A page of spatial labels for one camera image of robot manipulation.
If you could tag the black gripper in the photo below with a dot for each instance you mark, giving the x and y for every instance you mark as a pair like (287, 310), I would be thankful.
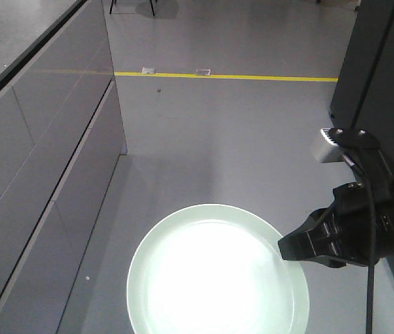
(358, 227)

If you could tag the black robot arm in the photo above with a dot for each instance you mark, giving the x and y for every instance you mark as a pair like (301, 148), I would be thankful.
(358, 226)

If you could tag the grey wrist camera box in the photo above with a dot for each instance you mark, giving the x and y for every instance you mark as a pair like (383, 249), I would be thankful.
(344, 144)

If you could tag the dark grey pillar cabinet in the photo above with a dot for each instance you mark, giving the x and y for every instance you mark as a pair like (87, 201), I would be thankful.
(364, 94)

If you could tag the light green round plate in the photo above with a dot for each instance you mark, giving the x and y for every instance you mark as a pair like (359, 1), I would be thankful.
(215, 268)

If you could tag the grey cabinet with drawers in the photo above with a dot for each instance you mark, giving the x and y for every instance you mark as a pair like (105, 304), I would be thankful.
(61, 134)

